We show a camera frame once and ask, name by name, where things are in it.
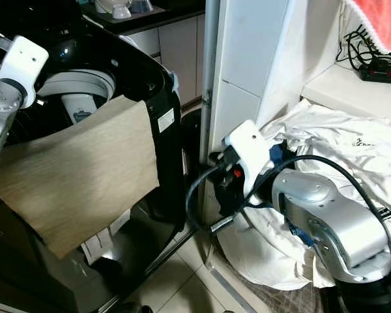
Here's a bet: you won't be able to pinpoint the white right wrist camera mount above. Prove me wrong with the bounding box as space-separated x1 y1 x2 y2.
224 119 273 204

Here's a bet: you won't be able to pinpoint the white laundry pile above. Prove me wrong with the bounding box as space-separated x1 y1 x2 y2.
217 98 391 291

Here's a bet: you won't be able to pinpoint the black power strip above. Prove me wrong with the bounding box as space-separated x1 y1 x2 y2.
357 59 391 85

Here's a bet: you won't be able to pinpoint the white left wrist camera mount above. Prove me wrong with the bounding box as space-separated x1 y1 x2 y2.
0 37 50 109

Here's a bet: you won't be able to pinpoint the white jar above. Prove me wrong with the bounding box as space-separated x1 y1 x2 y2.
94 0 154 20

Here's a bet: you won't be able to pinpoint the grey metal door frame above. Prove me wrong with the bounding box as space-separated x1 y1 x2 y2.
195 0 222 167

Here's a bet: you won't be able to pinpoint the pink towel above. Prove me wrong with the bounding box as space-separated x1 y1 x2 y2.
349 0 391 54

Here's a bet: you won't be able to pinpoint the black top-load washing machine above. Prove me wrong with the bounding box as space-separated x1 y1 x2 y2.
0 16 187 313

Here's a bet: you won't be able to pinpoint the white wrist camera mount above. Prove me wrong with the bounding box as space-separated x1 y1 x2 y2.
224 119 273 204
0 37 50 109

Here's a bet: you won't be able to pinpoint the black tangled power cables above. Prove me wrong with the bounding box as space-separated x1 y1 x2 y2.
336 23 388 70

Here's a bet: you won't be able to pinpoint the beige kitchen cabinet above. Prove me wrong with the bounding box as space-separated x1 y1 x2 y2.
136 13 207 110

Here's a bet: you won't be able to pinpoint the beige cloth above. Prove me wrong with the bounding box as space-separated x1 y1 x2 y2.
0 95 161 260

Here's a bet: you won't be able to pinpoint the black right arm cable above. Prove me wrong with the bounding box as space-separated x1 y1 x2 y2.
185 155 391 275

